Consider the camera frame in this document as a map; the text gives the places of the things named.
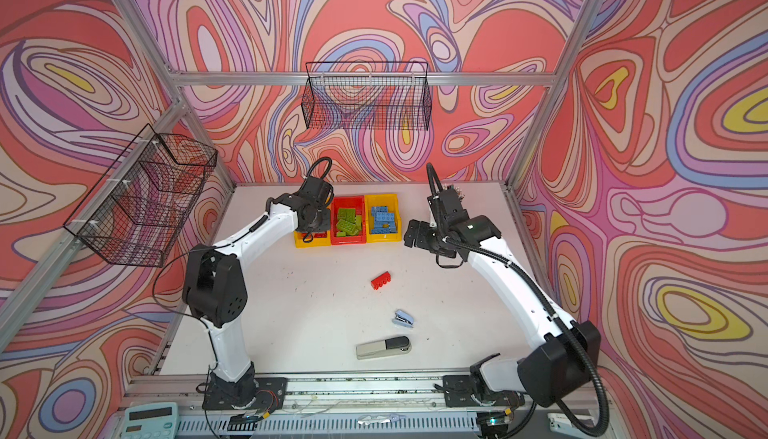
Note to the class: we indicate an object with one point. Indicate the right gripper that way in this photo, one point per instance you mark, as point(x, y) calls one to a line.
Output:
point(421, 239)

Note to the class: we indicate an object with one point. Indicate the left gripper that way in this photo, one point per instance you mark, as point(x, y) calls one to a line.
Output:
point(326, 225)

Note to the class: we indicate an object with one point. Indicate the green lego cluster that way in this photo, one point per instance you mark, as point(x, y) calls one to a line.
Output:
point(348, 223)

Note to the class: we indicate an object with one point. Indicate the blue lego L cluster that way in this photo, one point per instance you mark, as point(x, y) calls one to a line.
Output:
point(383, 220)

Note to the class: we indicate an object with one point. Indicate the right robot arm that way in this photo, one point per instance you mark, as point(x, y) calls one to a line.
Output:
point(561, 365)

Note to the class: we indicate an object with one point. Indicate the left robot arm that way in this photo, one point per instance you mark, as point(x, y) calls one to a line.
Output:
point(215, 290)

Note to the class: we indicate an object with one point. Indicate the pencil cup holder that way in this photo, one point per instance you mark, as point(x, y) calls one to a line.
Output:
point(456, 191)

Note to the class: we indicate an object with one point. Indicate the red middle bin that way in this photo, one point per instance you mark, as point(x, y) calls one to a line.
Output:
point(356, 202)

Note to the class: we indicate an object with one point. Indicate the left yellow bin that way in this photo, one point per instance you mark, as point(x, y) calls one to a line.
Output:
point(302, 241)

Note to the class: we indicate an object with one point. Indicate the yellow bin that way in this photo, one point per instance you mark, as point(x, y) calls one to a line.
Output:
point(302, 241)
point(391, 201)

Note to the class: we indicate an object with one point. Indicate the right yellow bin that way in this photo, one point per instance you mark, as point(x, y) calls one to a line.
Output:
point(391, 201)

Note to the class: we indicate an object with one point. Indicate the grey black stapler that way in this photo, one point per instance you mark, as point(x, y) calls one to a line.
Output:
point(389, 347)

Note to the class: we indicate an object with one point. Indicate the white device bottom right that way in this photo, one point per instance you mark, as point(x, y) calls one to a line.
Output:
point(560, 424)

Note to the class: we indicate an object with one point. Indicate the white calculator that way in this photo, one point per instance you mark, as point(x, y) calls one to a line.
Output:
point(151, 421)

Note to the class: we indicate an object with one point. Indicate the back wire basket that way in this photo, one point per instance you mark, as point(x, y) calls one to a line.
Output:
point(367, 95)

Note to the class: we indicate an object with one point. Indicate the wire basket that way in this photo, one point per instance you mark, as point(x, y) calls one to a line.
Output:
point(367, 95)
point(139, 211)

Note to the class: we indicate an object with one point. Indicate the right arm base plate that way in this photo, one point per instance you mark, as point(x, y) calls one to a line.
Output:
point(468, 391)

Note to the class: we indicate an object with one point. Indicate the left wire basket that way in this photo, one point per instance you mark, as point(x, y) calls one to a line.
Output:
point(139, 211)

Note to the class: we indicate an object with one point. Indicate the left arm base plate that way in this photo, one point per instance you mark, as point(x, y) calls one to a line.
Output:
point(260, 393)

